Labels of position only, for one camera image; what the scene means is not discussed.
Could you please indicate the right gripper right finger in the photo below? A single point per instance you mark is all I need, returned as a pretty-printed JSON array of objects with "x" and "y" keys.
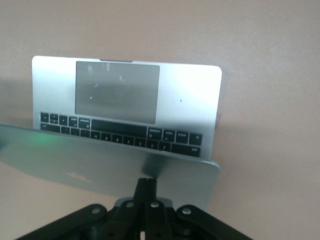
[{"x": 160, "y": 222}]

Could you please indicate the grey laptop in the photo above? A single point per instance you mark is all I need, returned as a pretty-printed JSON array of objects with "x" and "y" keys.
[{"x": 125, "y": 105}]

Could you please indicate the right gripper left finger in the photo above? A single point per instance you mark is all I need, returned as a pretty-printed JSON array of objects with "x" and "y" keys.
[{"x": 120, "y": 222}]

